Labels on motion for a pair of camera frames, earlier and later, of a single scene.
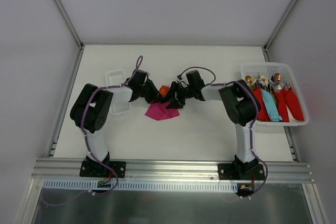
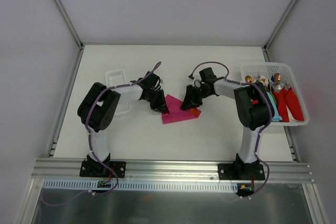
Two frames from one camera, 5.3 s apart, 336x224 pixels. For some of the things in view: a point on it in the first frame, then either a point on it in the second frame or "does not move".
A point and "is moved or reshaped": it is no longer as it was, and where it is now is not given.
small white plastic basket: (121, 104) does not move
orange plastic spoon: (164, 90) → (195, 111)
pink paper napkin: (158, 111) is moved or reshaped
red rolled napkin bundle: (282, 106) does not move
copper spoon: (277, 77) does not move
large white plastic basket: (267, 69) does not move
